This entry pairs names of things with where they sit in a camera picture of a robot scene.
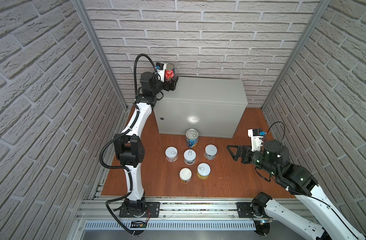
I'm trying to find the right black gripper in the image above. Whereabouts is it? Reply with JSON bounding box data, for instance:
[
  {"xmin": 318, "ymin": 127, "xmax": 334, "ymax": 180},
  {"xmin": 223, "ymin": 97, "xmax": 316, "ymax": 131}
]
[{"xmin": 227, "ymin": 144, "xmax": 279, "ymax": 180}]

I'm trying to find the red tomato can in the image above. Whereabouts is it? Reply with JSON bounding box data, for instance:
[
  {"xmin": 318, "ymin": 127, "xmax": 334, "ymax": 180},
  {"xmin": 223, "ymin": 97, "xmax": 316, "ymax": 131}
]
[{"xmin": 164, "ymin": 63, "xmax": 175, "ymax": 81}]

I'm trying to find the yellow labelled can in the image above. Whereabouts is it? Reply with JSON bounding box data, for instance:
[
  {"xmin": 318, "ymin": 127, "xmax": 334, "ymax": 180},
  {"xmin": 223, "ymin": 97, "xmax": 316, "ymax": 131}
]
[{"xmin": 197, "ymin": 163, "xmax": 211, "ymax": 180}]

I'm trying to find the white flat-lid can front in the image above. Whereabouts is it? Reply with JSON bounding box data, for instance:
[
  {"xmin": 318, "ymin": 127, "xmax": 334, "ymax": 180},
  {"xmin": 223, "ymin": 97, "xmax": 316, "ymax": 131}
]
[{"xmin": 179, "ymin": 168, "xmax": 192, "ymax": 184}]

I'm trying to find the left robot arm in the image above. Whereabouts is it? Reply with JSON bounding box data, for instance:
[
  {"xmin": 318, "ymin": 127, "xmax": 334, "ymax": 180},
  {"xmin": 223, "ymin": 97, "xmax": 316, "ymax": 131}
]
[{"xmin": 113, "ymin": 72, "xmax": 178, "ymax": 218}]

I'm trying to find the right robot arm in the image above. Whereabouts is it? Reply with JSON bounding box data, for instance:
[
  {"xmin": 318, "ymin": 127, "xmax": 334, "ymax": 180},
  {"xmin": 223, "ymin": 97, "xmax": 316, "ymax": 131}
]
[{"xmin": 227, "ymin": 139, "xmax": 366, "ymax": 240}]

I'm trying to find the white can right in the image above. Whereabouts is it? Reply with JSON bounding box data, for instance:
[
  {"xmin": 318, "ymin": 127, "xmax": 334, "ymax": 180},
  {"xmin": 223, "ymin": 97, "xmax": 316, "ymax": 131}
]
[{"xmin": 205, "ymin": 145, "xmax": 218, "ymax": 160}]

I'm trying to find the white can centre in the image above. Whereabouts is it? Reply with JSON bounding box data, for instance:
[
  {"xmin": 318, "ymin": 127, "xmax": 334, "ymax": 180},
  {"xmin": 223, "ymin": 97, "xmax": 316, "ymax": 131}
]
[{"xmin": 184, "ymin": 149, "xmax": 197, "ymax": 165}]

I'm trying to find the grey metal cabinet box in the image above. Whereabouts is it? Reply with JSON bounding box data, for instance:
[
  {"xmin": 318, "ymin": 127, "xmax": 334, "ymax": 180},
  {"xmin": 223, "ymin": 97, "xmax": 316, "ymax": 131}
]
[{"xmin": 153, "ymin": 77, "xmax": 248, "ymax": 139}]

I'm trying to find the blue soup can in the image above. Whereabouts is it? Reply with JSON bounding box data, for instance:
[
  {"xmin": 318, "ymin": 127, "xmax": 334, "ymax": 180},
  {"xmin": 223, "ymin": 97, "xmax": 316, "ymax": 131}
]
[{"xmin": 186, "ymin": 129, "xmax": 199, "ymax": 149}]

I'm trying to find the white can far left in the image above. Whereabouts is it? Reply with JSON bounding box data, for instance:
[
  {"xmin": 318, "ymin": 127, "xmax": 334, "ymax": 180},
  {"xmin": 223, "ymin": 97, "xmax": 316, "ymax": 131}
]
[{"xmin": 165, "ymin": 147, "xmax": 178, "ymax": 162}]

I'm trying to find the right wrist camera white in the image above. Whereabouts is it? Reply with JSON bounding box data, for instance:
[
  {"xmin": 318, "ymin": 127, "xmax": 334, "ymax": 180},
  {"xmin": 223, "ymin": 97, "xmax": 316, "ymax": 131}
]
[{"xmin": 248, "ymin": 129, "xmax": 266, "ymax": 152}]

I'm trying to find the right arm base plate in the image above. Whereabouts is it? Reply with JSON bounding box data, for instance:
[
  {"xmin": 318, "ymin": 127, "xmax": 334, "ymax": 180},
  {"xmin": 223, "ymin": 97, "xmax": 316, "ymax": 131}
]
[{"xmin": 236, "ymin": 202, "xmax": 270, "ymax": 219}]

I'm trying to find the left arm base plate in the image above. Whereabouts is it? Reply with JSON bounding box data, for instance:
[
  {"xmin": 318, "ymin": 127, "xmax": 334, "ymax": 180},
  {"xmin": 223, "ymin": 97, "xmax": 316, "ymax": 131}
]
[{"xmin": 119, "ymin": 201, "xmax": 160, "ymax": 218}]

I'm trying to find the left aluminium corner post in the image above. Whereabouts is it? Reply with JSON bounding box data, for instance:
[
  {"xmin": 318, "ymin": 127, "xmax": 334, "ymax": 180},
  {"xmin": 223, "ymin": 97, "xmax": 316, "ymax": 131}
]
[{"xmin": 73, "ymin": 0, "xmax": 128, "ymax": 110}]

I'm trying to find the aluminium corner post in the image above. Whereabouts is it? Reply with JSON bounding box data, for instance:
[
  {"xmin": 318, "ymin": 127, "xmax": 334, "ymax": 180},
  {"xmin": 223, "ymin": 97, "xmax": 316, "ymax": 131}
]
[
  {"xmin": 73, "ymin": 0, "xmax": 128, "ymax": 110},
  {"xmin": 261, "ymin": 0, "xmax": 331, "ymax": 111}
]

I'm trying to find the black corrugated cable hose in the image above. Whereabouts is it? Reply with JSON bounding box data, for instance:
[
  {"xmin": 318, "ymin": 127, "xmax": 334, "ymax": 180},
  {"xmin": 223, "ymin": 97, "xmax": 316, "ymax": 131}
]
[{"xmin": 98, "ymin": 53, "xmax": 157, "ymax": 236}]

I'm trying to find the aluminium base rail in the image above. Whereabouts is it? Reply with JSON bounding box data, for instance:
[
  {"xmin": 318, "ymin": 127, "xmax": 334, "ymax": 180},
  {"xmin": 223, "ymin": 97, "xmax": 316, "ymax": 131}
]
[{"xmin": 71, "ymin": 196, "xmax": 325, "ymax": 230}]

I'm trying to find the right aluminium corner post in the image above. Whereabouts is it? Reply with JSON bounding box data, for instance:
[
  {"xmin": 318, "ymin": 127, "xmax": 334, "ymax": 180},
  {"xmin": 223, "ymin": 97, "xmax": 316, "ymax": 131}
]
[{"xmin": 261, "ymin": 0, "xmax": 331, "ymax": 111}]

